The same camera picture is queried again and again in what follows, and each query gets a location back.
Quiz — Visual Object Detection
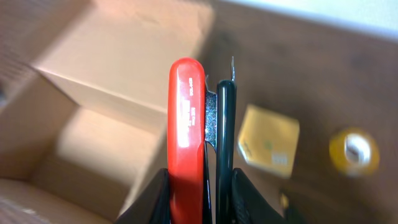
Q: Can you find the yellow tape roll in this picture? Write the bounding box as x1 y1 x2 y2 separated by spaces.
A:
329 128 380 177

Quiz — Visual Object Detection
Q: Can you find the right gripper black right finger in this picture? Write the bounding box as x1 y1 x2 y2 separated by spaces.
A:
231 168 287 224

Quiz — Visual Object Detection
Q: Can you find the cardboard box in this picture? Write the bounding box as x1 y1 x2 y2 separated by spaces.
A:
1 1 216 223

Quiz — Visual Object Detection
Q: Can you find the black correction tape dispenser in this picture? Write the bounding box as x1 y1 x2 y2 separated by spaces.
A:
279 190 308 224

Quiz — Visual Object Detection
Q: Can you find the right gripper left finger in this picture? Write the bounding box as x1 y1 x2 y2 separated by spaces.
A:
114 168 170 224

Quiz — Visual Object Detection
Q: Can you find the yellow sticky note pad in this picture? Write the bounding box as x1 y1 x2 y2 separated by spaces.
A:
237 105 300 179

